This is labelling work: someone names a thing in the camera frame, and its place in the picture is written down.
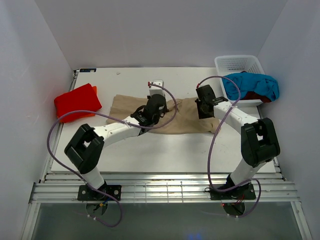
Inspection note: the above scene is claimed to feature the beige t shirt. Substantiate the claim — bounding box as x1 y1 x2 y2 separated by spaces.
109 94 220 135

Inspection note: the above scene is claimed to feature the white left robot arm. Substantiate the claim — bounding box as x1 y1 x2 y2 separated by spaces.
64 94 167 193

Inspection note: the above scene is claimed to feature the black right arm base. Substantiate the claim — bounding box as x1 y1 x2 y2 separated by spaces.
204 183 256 201

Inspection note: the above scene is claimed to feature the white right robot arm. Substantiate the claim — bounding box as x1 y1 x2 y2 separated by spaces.
195 84 281 200

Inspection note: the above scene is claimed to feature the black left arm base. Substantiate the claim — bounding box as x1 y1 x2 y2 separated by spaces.
77 185 122 201

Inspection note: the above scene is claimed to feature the white plastic basket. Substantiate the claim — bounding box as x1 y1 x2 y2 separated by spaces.
214 55 265 108

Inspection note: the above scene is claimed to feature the blue t shirt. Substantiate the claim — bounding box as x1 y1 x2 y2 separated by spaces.
222 72 280 102

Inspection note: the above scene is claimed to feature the dark red t shirt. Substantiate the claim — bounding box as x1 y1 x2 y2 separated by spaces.
242 91 271 103

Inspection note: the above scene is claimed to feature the folded red t shirt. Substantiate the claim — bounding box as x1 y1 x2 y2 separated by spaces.
53 83 103 123

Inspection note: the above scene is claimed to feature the blue label sticker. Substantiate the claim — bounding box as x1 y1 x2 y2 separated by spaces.
79 68 97 73

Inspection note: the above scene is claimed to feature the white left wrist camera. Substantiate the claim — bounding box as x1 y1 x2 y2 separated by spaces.
148 80 165 97

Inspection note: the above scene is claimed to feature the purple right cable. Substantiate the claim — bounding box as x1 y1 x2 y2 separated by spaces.
196 75 262 219

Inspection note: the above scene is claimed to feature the purple cable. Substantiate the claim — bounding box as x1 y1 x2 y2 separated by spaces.
196 75 262 219
47 82 179 227

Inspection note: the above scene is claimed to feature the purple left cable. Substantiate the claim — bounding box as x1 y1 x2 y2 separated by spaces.
47 82 179 227

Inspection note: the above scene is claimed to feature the aluminium table frame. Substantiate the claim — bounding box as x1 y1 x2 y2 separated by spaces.
30 67 299 204

